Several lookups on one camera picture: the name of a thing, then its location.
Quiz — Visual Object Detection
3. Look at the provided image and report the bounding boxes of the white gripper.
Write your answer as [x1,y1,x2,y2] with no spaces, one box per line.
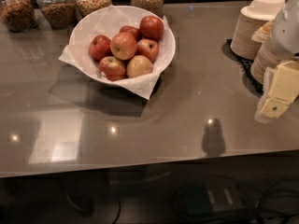
[251,0,299,123]

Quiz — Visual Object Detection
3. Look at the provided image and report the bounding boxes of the red apple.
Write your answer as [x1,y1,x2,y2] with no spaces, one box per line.
[120,25,142,41]
[137,38,159,62]
[89,35,111,61]
[139,16,164,41]

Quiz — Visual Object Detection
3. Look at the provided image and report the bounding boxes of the red apple top right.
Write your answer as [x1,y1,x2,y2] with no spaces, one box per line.
[139,16,164,41]

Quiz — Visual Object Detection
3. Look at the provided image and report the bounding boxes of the yellow apple front right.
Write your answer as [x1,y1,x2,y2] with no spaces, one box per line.
[126,55,153,78]

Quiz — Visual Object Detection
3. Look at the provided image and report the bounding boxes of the red apple back middle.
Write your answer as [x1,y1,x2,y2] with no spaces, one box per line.
[120,25,142,41]

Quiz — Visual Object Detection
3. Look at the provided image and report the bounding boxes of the red-yellow apple centre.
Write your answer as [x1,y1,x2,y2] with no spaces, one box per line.
[110,32,137,61]

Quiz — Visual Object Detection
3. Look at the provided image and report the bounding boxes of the red-yellow apple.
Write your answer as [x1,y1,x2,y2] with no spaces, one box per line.
[98,56,126,81]
[110,32,137,61]

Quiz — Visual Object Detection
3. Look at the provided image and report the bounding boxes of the white bowl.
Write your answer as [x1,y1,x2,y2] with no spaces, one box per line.
[68,5,177,88]

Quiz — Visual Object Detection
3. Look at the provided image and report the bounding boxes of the red-yellow apple front left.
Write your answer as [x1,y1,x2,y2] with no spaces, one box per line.
[98,56,126,81]

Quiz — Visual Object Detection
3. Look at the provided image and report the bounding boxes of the red apple far left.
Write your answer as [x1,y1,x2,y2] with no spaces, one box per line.
[89,35,111,61]

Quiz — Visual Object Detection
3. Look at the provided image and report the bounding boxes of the black rubber mat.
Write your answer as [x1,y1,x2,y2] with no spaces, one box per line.
[226,39,263,97]

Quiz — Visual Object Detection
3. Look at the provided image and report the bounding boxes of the back stack paper bowls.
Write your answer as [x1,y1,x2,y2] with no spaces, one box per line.
[230,0,285,60]

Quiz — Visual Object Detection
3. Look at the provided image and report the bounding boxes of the dark box under table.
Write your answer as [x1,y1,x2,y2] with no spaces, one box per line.
[181,184,246,216]

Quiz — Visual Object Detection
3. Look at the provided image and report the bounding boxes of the white paper liner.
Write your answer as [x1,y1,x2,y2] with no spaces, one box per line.
[58,5,173,101]

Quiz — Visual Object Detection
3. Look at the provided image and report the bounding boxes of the glass jar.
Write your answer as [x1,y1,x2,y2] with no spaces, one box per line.
[36,0,76,29]
[0,0,36,32]

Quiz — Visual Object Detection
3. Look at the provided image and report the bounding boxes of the glass jar far left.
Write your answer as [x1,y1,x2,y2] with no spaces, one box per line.
[0,0,36,32]

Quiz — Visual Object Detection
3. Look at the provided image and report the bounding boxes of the black cable on floor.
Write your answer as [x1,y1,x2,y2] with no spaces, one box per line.
[174,175,299,224]

